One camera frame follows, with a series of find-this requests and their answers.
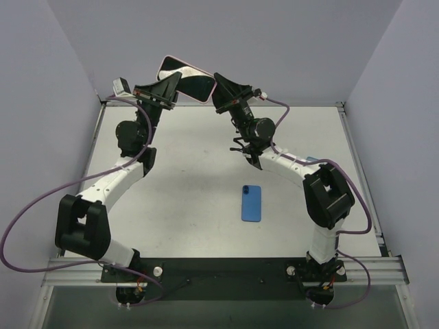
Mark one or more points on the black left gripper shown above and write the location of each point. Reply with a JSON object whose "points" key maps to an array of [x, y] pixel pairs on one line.
{"points": [[154, 98]]}

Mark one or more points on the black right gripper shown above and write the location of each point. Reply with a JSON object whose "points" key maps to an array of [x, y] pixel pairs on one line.
{"points": [[234, 101]]}

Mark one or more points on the pink phone case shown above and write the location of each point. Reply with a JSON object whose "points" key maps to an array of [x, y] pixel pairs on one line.
{"points": [[211, 96]]}

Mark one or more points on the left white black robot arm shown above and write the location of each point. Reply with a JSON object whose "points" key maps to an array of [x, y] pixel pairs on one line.
{"points": [[82, 224]]}

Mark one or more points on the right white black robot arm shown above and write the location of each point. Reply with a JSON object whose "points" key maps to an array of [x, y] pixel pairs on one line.
{"points": [[328, 196]]}

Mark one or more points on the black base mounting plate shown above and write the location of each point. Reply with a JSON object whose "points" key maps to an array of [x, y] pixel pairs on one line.
{"points": [[224, 279]]}

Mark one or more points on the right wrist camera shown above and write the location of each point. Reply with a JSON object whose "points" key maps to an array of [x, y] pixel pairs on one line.
{"points": [[259, 94]]}

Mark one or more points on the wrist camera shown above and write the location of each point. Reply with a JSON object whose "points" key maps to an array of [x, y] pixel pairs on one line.
{"points": [[121, 88], [259, 94]]}

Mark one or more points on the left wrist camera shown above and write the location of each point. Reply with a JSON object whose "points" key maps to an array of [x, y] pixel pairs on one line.
{"points": [[121, 88]]}

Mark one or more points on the aluminium back frame rail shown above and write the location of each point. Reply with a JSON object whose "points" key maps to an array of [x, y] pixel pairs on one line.
{"points": [[254, 102]]}

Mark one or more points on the aluminium frame rail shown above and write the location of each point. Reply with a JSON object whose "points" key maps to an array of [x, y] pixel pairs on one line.
{"points": [[364, 187], [254, 102], [382, 271], [61, 252]]}

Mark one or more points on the aluminium left frame rail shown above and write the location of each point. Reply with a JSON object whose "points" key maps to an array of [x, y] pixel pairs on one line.
{"points": [[61, 252]]}

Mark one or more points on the aluminium right frame rail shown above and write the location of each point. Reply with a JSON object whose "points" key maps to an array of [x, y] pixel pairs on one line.
{"points": [[364, 187]]}

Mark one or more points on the aluminium front frame rail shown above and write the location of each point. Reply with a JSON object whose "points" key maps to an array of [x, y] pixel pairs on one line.
{"points": [[382, 271]]}

